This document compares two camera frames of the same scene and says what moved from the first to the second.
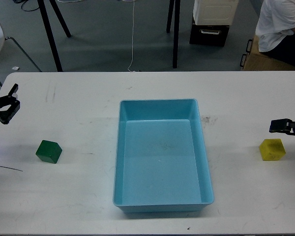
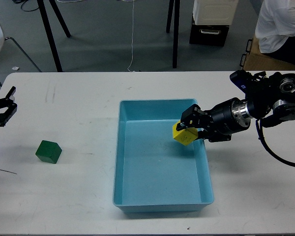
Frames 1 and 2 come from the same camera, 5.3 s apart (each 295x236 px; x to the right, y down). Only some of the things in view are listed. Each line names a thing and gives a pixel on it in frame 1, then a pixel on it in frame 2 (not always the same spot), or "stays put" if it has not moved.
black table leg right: [176, 20] stays put
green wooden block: [49, 151] stays put
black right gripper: [286, 126] to [219, 123]
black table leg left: [44, 13] stays put
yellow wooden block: [272, 149] to [185, 136]
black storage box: [209, 34] stays put
